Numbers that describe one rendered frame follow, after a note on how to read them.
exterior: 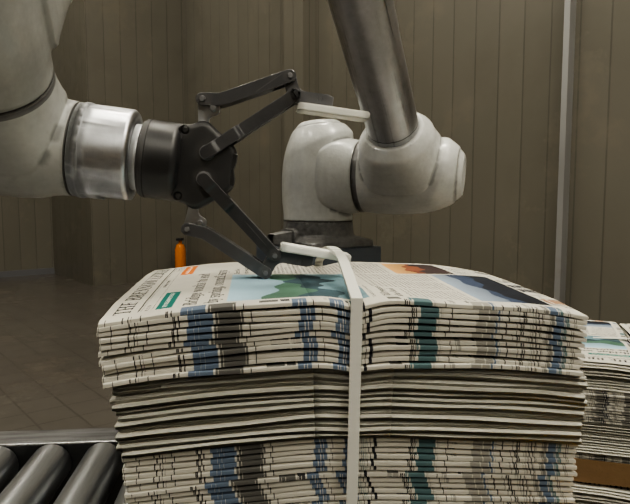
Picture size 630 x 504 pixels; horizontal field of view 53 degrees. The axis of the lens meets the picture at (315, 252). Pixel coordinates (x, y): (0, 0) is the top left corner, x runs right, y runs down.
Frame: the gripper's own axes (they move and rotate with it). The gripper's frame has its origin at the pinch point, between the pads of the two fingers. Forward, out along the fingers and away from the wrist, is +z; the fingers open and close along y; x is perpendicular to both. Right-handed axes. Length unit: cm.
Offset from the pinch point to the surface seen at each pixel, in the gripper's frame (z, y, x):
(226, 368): -9.4, 15.4, 15.1
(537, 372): 15.4, 13.3, 14.6
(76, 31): -241, -153, -727
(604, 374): 54, 26, -40
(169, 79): -134, -118, -762
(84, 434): -28, 37, -21
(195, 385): -11.7, 17.1, 14.8
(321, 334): -2.5, 12.0, 15.0
